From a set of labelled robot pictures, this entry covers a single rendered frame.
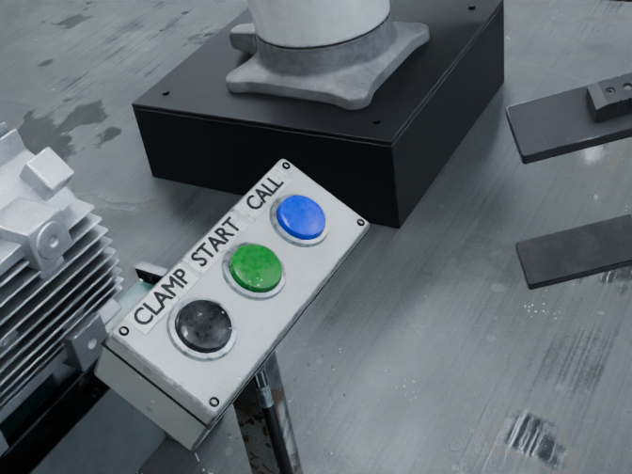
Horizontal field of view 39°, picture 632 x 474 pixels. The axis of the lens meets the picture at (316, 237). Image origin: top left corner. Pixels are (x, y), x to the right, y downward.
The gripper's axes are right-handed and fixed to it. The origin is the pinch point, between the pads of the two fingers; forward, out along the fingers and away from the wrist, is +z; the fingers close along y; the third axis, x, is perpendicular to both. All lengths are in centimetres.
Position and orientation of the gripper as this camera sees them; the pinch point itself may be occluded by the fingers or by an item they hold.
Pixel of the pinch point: (539, 203)
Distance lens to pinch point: 49.4
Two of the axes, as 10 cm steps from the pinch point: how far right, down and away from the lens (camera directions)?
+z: -9.6, 2.5, 1.1
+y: -2.2, -4.8, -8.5
